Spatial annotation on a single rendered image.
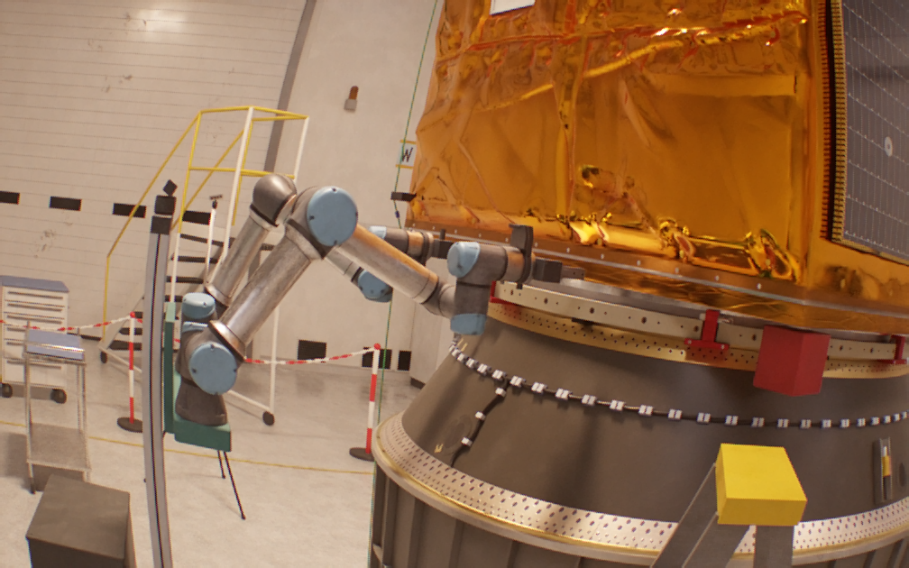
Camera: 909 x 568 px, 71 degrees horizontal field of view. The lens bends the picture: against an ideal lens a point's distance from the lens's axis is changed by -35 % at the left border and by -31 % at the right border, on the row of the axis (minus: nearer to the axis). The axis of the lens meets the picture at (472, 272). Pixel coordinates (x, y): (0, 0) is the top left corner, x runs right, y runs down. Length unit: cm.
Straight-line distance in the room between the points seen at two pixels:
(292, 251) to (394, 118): 856
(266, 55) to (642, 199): 793
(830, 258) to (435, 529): 129
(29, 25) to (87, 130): 182
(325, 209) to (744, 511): 108
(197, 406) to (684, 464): 115
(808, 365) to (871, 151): 54
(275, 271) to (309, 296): 826
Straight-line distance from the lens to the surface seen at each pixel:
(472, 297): 197
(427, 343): 1003
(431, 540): 233
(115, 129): 934
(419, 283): 204
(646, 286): 210
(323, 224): 178
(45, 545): 220
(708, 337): 203
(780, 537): 126
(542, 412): 217
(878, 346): 229
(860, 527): 219
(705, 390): 205
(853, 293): 189
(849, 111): 179
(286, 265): 179
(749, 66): 185
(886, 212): 194
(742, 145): 182
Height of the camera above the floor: 184
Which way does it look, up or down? 3 degrees down
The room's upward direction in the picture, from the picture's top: 8 degrees clockwise
